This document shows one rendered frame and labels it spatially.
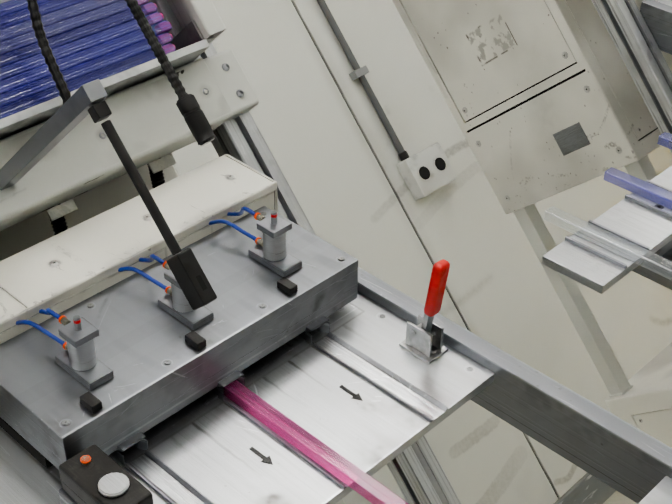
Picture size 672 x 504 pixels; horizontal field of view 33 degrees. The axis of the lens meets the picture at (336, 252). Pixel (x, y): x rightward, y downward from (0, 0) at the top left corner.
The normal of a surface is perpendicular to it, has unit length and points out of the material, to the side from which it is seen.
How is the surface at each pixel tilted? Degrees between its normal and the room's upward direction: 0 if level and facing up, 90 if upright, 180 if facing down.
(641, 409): 90
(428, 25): 90
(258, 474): 43
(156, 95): 90
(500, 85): 90
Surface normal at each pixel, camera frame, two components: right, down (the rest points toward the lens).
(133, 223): 0.01, -0.81
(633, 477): -0.70, 0.41
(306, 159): 0.53, -0.25
